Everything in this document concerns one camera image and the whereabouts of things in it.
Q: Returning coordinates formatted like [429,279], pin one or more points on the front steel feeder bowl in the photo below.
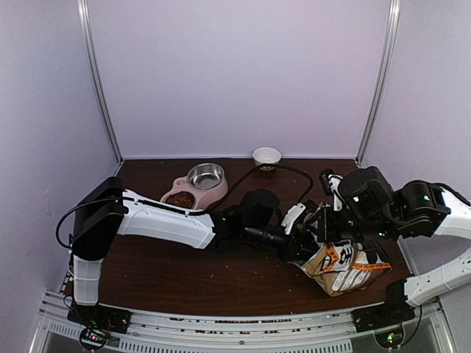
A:
[180,199]

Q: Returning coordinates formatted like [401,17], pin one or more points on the pink double pet feeder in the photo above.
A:
[201,198]

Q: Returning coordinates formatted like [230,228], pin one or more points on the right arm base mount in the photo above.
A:
[385,321]

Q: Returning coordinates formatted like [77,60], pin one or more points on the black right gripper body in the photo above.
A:
[332,232]

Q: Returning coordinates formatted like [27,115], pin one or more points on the pet food bag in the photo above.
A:
[343,266]

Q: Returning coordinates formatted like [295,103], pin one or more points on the rear steel feeder bowl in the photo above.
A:
[205,176]

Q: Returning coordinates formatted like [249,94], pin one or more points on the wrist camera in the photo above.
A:
[293,222]
[330,185]

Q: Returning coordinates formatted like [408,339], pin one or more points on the steel feeder bowl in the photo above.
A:
[205,176]
[180,199]

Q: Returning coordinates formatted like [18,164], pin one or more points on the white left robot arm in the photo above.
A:
[110,210]

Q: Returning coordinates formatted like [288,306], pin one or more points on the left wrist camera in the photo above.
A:
[293,222]

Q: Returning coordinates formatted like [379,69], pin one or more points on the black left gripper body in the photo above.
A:
[296,240]

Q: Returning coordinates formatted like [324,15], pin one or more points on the white floral ceramic bowl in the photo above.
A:
[266,157]

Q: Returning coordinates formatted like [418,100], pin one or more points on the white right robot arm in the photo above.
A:
[366,206]

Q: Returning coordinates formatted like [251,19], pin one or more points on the right aluminium frame post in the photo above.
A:
[389,44]

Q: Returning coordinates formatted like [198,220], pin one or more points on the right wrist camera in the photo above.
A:
[330,185]

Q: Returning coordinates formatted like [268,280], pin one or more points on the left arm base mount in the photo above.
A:
[100,323]

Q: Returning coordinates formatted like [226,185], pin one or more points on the left aluminium frame post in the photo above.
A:
[87,33]

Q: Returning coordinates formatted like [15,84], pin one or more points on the brown kibble pellets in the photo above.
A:
[180,200]

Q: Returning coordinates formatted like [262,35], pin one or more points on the front aluminium rail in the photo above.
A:
[331,331]

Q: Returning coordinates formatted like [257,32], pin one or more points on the aluminium frame post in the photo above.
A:
[87,33]
[389,44]

